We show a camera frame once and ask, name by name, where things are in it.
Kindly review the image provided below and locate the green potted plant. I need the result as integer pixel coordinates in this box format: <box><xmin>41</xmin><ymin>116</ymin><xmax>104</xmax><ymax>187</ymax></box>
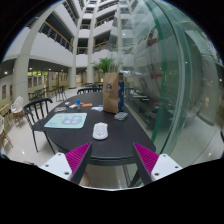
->
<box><xmin>92</xmin><ymin>58</ymin><xmax>117</xmax><ymax>74</ymax></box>

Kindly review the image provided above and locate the black plastic chair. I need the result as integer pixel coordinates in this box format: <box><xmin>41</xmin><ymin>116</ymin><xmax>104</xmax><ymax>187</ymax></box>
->
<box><xmin>23</xmin><ymin>98</ymin><xmax>54</xmax><ymax>152</ymax></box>

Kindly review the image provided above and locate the white computer mouse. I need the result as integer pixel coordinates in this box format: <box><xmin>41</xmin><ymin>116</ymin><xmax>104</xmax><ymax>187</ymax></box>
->
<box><xmin>92</xmin><ymin>122</ymin><xmax>108</xmax><ymax>140</ymax></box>

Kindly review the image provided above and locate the brown paper bag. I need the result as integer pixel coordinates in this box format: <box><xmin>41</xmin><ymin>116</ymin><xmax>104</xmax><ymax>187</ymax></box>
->
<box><xmin>103</xmin><ymin>72</ymin><xmax>124</xmax><ymax>114</ymax></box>

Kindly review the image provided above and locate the white wicker chair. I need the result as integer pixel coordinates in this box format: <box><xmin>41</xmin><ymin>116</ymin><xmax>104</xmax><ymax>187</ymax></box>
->
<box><xmin>11</xmin><ymin>96</ymin><xmax>24</xmax><ymax>122</ymax></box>

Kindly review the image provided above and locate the light green mouse pad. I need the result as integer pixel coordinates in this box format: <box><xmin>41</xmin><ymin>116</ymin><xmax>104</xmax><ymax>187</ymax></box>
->
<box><xmin>45</xmin><ymin>113</ymin><xmax>87</xmax><ymax>129</ymax></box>

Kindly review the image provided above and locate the white paper packet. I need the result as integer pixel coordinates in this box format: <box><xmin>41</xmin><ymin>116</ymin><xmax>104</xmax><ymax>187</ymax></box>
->
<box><xmin>91</xmin><ymin>106</ymin><xmax>103</xmax><ymax>111</ymax></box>

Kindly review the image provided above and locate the grey flat card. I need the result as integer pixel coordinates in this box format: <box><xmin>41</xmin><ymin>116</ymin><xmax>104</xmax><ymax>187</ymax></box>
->
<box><xmin>54</xmin><ymin>107</ymin><xmax>66</xmax><ymax>113</ymax></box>

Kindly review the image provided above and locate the black far chair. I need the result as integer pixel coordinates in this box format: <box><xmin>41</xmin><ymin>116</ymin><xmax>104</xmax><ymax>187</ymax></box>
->
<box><xmin>77</xmin><ymin>87</ymin><xmax>102</xmax><ymax>94</ymax></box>

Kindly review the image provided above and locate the orange flat item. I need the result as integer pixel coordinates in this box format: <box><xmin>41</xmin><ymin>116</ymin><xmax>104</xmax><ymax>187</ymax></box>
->
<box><xmin>82</xmin><ymin>103</ymin><xmax>92</xmax><ymax>107</ymax></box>

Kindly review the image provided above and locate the black round table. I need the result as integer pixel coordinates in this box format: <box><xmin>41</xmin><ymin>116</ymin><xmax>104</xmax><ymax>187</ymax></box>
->
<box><xmin>45</xmin><ymin>92</ymin><xmax>156</xmax><ymax>166</ymax></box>

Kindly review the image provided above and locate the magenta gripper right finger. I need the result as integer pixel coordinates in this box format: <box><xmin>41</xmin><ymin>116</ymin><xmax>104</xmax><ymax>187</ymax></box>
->
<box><xmin>133</xmin><ymin>143</ymin><xmax>182</xmax><ymax>185</ymax></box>

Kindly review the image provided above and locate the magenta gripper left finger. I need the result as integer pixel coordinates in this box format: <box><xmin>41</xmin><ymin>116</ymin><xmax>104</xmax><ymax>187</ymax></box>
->
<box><xmin>41</xmin><ymin>142</ymin><xmax>92</xmax><ymax>184</ymax></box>

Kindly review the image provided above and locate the grey small case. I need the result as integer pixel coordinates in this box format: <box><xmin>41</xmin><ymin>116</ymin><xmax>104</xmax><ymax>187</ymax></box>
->
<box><xmin>114</xmin><ymin>112</ymin><xmax>128</xmax><ymax>120</ymax></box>

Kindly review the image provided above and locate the small blue-capped bottle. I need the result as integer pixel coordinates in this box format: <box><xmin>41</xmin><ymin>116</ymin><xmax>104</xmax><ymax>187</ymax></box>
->
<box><xmin>76</xmin><ymin>99</ymin><xmax>81</xmax><ymax>110</ymax></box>

